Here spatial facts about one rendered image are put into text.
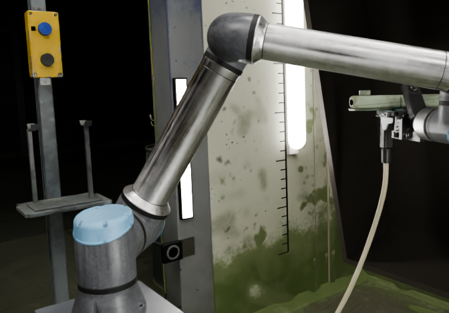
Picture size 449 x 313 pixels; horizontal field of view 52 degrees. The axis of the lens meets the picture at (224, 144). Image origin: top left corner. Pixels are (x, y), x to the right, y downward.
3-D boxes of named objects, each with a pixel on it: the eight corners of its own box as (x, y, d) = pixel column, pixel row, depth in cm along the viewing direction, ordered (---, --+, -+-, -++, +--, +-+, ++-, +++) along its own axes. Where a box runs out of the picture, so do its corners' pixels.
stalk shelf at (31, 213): (91, 195, 202) (91, 192, 202) (111, 204, 184) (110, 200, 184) (16, 207, 185) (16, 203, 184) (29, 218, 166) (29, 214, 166)
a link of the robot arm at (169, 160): (86, 242, 129) (216, 1, 114) (113, 224, 146) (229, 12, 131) (130, 271, 127) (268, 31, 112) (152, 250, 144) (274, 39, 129)
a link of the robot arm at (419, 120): (423, 108, 119) (456, 107, 121) (411, 108, 123) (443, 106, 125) (422, 142, 120) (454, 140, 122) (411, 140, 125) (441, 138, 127)
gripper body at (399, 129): (389, 137, 136) (413, 142, 125) (389, 108, 135) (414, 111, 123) (411, 136, 138) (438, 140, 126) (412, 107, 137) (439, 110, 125)
